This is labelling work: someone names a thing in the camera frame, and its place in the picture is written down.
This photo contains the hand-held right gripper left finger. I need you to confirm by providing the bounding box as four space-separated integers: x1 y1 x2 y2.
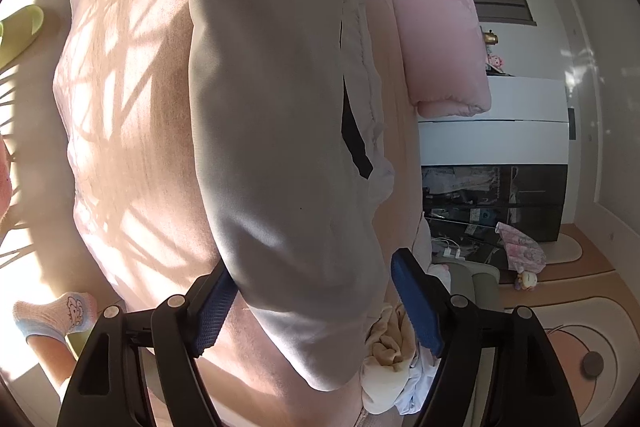
56 262 237 427

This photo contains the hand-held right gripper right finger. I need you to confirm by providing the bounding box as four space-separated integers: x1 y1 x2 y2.
390 247 581 427

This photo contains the white dress with navy trim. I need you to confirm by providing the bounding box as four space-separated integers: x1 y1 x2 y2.
187 0 426 393

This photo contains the cream garment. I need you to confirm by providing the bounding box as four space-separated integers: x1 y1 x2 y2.
360 304 418 415

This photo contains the grey padded headboard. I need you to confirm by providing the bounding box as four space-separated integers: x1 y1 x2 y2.
432 259 502 308

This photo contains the white power strip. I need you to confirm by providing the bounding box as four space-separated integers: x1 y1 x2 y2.
432 239 466 260

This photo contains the pink printed cloth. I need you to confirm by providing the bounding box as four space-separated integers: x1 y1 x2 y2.
495 222 548 273

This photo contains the pink cartoon sock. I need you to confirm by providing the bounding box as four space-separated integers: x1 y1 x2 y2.
12 292 98 348

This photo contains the pink rolled duvet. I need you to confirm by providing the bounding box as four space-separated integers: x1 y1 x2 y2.
385 0 493 118

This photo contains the glass-door wardrobe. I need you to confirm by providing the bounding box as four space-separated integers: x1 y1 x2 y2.
422 164 568 268

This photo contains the person's bare leg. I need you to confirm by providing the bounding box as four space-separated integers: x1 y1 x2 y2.
27 334 78 395

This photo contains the round grey disc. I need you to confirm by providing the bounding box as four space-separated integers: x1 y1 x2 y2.
581 352 606 378

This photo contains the green slipper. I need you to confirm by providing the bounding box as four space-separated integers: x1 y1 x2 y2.
0 4 46 70

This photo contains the pink bed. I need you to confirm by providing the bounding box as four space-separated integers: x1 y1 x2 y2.
52 0 433 427

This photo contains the white wardrobe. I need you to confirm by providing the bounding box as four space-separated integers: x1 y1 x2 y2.
417 77 571 168

